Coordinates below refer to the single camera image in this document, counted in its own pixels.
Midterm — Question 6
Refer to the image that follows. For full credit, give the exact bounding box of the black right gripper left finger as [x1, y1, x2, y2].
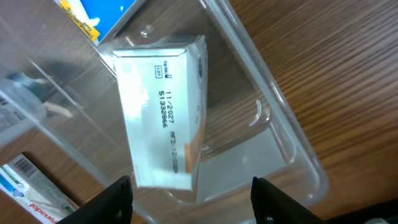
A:
[57, 175, 133, 224]

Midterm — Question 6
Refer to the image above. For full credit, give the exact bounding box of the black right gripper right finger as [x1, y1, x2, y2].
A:
[251, 177, 325, 224]

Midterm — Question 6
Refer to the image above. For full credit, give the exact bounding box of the white Panadol box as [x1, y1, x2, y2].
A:
[1, 154, 79, 224]

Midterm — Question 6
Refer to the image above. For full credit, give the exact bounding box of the white medicine box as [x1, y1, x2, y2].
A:
[112, 35, 208, 190]

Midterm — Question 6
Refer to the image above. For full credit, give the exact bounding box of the blue VapoDrops box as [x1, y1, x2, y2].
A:
[55, 0, 146, 45]

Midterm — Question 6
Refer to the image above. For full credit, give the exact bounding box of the clear plastic container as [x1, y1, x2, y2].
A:
[1, 1, 329, 223]

